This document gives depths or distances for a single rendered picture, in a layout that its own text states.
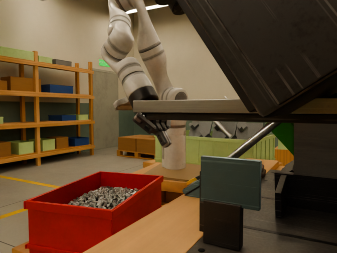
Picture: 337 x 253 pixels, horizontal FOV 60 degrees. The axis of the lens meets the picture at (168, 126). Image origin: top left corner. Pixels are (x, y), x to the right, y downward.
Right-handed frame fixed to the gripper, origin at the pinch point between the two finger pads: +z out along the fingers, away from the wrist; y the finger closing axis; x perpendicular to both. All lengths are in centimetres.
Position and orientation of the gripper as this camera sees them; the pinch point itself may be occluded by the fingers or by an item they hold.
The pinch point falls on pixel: (164, 139)
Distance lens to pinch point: 73.4
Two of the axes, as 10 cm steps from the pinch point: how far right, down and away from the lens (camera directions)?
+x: -6.1, 5.5, 5.7
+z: 4.4, 8.3, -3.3
